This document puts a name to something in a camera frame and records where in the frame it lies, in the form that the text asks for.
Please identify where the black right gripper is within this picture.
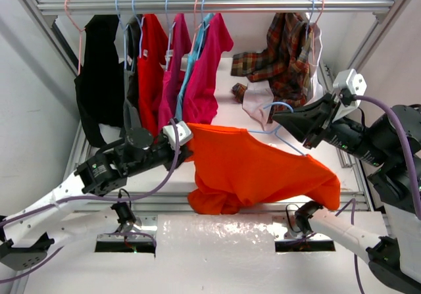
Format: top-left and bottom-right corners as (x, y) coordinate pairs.
(272, 93), (389, 168)

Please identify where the orange t shirt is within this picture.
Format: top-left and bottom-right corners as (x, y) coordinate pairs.
(187, 123), (341, 215)

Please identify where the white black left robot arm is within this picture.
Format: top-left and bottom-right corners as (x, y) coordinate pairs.
(1, 122), (193, 271)

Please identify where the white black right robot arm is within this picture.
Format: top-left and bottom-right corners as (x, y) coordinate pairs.
(273, 95), (420, 293)

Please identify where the magenta hanging shirt right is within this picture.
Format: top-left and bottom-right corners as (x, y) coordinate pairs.
(182, 13), (234, 124)

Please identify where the magenta hanging shirt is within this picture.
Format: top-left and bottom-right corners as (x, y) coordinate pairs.
(158, 13), (191, 131)
(182, 13), (234, 124)

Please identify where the magenta hanging shirt left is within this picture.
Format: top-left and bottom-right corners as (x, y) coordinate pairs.
(158, 13), (191, 131)

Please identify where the plaid flannel shirt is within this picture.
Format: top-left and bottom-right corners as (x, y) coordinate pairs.
(231, 12), (312, 108)

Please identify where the red hanging t shirt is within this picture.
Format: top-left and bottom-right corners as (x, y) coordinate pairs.
(137, 14), (168, 135)

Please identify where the blue hanger right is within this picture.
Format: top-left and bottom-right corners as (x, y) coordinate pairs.
(305, 0), (315, 41)

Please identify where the pink hanger far left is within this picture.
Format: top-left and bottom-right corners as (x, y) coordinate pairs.
(64, 0), (86, 76)

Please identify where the white hanging garment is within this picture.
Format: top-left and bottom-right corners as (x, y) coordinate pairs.
(232, 23), (324, 131)

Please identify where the grey hanging garment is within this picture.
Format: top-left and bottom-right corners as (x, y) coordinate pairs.
(120, 14), (143, 136)

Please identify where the teal hanging garment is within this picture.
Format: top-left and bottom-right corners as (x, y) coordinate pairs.
(175, 13), (214, 121)

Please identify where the black hanging garment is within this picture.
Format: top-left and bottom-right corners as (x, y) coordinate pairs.
(74, 15), (124, 148)

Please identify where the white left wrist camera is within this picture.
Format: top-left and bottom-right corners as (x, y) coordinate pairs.
(162, 121), (193, 150)

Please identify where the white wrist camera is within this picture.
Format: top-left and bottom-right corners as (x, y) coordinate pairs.
(333, 68), (367, 122)
(162, 121), (193, 150)

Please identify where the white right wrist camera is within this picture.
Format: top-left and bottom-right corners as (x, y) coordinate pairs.
(333, 68), (367, 122)

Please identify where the aluminium frame front rail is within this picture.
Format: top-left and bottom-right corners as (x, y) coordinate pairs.
(75, 191), (370, 214)

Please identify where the aluminium hanging rail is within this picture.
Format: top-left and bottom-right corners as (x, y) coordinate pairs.
(37, 0), (394, 16)

